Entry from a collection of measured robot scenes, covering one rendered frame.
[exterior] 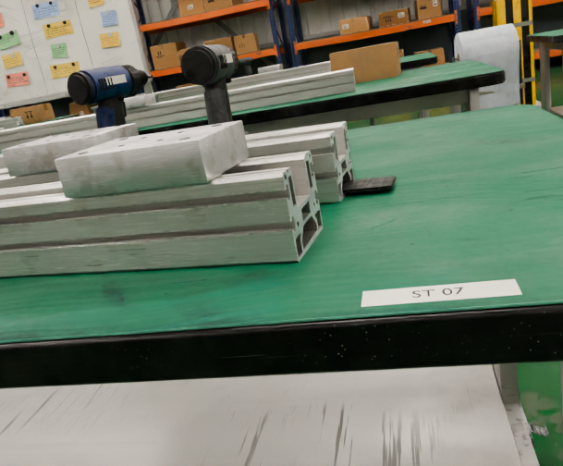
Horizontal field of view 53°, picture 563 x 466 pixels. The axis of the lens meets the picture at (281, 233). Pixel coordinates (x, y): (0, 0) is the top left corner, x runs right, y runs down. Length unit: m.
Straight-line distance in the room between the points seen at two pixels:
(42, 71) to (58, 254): 3.56
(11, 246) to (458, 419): 0.89
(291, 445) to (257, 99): 1.49
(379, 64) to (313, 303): 2.31
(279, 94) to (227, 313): 1.91
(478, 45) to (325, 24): 7.16
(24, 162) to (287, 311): 0.55
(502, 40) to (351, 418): 3.41
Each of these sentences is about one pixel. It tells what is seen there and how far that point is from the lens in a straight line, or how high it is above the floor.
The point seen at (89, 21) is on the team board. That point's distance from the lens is 3.97.
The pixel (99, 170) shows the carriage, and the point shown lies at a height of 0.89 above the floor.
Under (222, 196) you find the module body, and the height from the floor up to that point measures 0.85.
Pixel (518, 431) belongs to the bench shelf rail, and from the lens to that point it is 1.24.
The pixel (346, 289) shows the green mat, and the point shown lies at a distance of 0.45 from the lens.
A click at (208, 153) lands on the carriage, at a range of 0.52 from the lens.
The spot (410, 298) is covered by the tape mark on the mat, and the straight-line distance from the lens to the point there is 0.42.
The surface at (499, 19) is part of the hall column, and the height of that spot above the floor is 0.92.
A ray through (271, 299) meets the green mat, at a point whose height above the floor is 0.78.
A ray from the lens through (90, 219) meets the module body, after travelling 0.60.
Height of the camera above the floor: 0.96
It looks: 17 degrees down
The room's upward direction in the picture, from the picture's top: 11 degrees counter-clockwise
